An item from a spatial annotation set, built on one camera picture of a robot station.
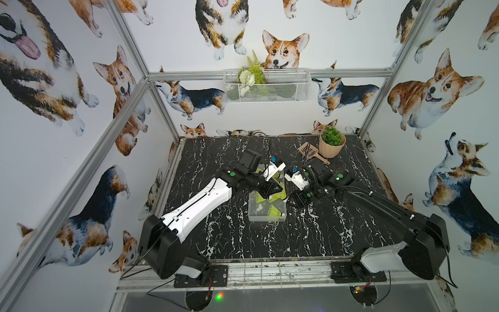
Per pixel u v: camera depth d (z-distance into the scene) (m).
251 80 0.81
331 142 1.02
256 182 0.64
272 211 0.85
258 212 0.90
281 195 0.71
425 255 0.39
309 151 1.15
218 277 0.74
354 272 0.67
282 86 0.92
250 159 0.60
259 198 0.93
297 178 0.72
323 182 0.60
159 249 0.40
